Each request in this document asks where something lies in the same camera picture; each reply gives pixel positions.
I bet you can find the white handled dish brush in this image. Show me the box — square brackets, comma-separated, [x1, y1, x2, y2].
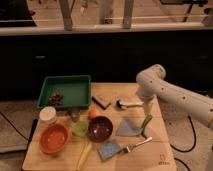
[116, 100, 143, 109]

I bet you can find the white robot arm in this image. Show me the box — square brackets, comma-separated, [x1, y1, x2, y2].
[136, 64, 213, 131]

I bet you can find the silver fork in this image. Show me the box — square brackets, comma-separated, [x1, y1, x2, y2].
[122, 137, 152, 153]

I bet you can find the dark maroon bowl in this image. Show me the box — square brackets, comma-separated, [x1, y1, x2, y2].
[87, 116, 113, 143]

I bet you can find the orange fruit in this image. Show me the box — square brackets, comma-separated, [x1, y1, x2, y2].
[88, 109, 99, 120]

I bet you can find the blue sponge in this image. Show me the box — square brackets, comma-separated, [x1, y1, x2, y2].
[98, 140, 121, 161]

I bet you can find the small green cup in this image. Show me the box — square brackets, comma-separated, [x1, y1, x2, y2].
[72, 121, 87, 137]

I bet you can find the small brown cup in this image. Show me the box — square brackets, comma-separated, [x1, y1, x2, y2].
[68, 108, 80, 122]

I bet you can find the yellow banana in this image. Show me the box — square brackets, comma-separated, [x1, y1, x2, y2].
[76, 143, 92, 171]

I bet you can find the green plastic tray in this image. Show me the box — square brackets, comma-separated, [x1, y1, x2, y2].
[37, 75, 91, 110]

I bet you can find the red berry cluster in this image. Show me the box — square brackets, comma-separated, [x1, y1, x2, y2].
[49, 93, 63, 106]

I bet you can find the orange bowl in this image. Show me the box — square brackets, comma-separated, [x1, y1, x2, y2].
[39, 124, 69, 155]

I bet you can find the white lidded jar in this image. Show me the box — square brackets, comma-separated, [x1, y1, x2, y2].
[39, 106, 57, 124]

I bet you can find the black cable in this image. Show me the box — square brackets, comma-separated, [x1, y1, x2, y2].
[169, 114, 198, 154]

